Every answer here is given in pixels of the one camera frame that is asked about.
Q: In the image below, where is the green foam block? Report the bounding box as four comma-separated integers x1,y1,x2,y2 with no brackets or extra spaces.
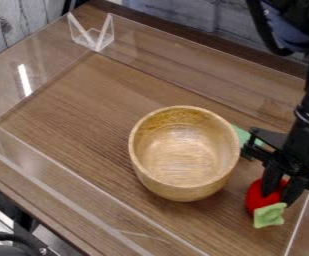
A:
227,125,250,148

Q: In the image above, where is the black cable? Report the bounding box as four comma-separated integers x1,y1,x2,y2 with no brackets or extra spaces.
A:
0,230,35,256

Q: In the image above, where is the black metal stand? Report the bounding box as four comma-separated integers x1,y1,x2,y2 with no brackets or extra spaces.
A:
0,192,62,256

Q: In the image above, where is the red plush strawberry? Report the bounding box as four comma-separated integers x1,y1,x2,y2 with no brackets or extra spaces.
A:
243,177,290,230

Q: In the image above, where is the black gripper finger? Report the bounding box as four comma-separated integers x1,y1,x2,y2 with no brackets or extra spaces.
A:
281,176,309,206
261,161,283,197

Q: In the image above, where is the wooden bowl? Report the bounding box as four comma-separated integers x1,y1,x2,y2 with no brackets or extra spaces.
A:
128,105,239,202

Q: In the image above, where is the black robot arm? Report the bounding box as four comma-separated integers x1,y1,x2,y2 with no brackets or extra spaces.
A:
242,0,309,204

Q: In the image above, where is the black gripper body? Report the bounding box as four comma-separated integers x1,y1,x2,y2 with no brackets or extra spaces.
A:
241,108,309,190

